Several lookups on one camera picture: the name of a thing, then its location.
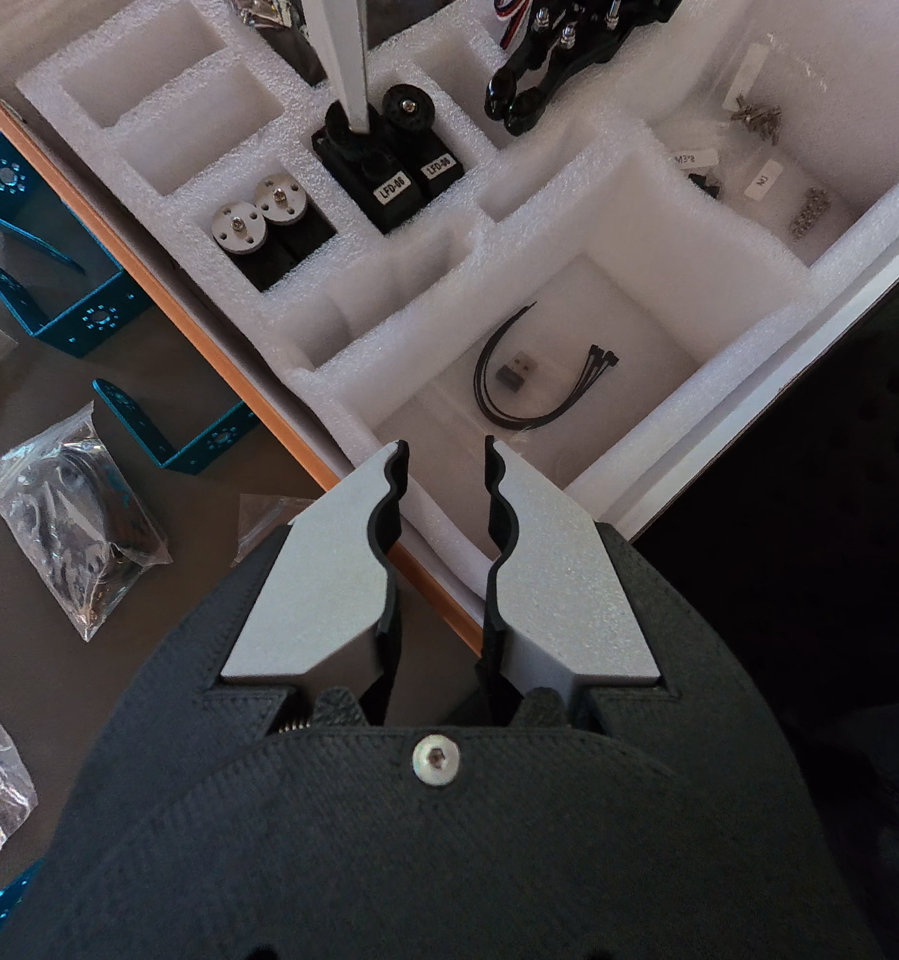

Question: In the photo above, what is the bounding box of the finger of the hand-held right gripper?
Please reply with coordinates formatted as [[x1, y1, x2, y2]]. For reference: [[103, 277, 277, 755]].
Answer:
[[301, 0, 370, 136]]

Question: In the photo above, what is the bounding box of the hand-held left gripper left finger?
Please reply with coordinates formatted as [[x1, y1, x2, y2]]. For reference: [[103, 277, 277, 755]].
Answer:
[[220, 441, 409, 727]]

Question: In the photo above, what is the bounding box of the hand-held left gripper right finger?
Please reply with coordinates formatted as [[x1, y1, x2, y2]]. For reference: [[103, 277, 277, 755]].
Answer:
[[481, 435, 662, 727]]

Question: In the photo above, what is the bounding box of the black labelled servo motor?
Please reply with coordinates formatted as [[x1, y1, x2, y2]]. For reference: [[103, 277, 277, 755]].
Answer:
[[310, 101, 415, 235], [382, 84, 467, 202]]

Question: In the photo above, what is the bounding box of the white foam-lined kit box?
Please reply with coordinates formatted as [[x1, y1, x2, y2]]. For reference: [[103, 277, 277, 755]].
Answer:
[[0, 0, 899, 654]]

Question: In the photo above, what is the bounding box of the brown desk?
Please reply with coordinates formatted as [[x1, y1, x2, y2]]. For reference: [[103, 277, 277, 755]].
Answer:
[[0, 90, 481, 960]]

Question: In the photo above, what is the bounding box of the clear bag of dark parts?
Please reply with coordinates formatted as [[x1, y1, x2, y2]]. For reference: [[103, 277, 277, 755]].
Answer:
[[228, 0, 327, 87]]

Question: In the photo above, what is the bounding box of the small flat clear bag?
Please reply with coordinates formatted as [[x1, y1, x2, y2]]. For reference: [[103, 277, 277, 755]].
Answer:
[[232, 491, 323, 568]]

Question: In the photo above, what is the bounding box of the servo with metal round horn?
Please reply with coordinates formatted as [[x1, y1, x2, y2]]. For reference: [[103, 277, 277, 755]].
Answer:
[[211, 196, 301, 295], [258, 174, 340, 260]]

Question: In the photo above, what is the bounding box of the black perforated chair seat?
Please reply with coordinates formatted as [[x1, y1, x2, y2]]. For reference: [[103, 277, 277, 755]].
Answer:
[[629, 255, 899, 960]]

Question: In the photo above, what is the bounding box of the black metal toy claw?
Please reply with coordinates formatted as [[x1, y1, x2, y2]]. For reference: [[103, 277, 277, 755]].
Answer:
[[483, 0, 685, 138]]

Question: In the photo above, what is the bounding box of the small grey usb dongle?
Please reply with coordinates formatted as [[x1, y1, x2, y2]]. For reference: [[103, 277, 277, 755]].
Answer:
[[494, 352, 539, 392]]

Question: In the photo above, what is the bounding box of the clear bag of black parts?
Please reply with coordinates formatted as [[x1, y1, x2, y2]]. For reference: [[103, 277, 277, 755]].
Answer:
[[0, 401, 173, 643]]

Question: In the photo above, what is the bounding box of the small bag of black nuts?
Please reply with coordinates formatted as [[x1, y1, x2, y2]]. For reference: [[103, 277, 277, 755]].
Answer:
[[667, 146, 724, 202]]

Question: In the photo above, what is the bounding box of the small bag of silver screws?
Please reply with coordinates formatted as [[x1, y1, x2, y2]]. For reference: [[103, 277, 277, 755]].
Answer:
[[719, 41, 787, 145]]

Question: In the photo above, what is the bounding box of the small bag of silver nuts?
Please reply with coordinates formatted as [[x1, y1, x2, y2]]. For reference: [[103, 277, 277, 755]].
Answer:
[[742, 156, 835, 243]]

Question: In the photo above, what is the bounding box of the red white black claw cable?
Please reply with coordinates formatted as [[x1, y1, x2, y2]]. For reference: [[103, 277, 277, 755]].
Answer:
[[494, 0, 535, 54]]

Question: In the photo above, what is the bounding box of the blue metal u bracket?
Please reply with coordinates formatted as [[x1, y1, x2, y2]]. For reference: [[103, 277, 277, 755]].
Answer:
[[0, 131, 148, 363], [93, 378, 262, 475]]

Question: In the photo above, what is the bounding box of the black cable ties bundle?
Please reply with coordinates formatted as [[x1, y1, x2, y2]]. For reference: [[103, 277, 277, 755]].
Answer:
[[473, 302, 620, 435]]

